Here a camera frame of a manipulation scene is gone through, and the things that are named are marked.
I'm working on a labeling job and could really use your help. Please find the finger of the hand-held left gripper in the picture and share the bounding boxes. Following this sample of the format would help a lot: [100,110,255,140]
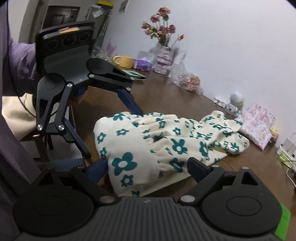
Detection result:
[35,83,92,159]
[89,67,144,116]

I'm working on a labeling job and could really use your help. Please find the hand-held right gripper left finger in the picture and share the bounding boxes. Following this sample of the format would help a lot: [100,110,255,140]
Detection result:
[31,158,115,206]

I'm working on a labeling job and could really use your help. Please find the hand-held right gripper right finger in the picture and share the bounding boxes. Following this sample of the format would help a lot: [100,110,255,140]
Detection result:
[179,157,259,206]

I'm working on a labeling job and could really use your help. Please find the cream teal-flowered pants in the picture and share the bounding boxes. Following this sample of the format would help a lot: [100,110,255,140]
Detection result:
[93,111,250,198]

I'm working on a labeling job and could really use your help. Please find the pink floral ruffled garment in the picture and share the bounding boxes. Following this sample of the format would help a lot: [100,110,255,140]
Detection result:
[238,104,276,150]

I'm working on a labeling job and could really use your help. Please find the person's left forearm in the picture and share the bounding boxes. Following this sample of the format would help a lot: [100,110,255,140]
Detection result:
[7,38,44,98]

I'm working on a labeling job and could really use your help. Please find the mint green folded pouch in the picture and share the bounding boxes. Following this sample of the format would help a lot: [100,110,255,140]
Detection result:
[121,69,147,81]

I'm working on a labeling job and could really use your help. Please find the purple tissue pack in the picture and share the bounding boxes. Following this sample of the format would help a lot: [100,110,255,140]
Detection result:
[134,58,152,70]

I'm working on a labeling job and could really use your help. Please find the yellow mug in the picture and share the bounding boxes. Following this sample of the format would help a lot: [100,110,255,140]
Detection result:
[112,55,134,69]

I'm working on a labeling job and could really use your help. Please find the purple dried grass bunch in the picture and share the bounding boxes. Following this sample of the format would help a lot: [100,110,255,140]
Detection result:
[105,38,119,57]

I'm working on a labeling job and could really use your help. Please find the grey board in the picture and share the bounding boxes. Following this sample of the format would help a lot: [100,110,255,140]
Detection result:
[87,1,114,55]

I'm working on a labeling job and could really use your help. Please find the crochet-covered vase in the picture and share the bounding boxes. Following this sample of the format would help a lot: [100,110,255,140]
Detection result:
[154,45,175,75]

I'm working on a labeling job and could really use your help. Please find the clear plastic snack bag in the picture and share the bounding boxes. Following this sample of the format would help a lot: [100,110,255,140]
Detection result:
[171,62,204,95]

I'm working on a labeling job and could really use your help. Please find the person's body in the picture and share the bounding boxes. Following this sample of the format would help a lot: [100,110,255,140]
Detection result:
[0,7,47,241]

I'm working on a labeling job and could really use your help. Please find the small white clip row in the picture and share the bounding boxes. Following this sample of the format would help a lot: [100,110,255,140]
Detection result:
[213,97,229,108]

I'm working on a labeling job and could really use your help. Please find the white astronaut speaker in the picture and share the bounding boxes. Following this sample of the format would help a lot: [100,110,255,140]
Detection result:
[225,92,244,114]

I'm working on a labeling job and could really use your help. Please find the dried flower bouquet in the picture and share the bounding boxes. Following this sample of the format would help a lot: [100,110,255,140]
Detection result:
[142,7,185,45]

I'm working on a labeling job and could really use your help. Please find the white power strip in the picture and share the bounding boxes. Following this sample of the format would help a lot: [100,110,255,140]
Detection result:
[276,146,296,167]

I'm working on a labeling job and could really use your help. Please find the light green gadget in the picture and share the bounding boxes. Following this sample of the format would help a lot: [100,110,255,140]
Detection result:
[279,154,295,167]

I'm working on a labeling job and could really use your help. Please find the dark picture frame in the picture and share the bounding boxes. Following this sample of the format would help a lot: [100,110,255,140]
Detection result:
[42,6,81,30]

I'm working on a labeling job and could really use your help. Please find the wall paper notice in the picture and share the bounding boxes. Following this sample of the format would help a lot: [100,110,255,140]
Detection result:
[118,0,129,15]

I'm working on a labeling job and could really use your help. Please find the long white cable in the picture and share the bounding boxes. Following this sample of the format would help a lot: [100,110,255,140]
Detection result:
[281,160,296,189]

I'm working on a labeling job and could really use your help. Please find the white wall charger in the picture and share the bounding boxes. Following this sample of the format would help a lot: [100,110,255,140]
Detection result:
[283,138,296,154]

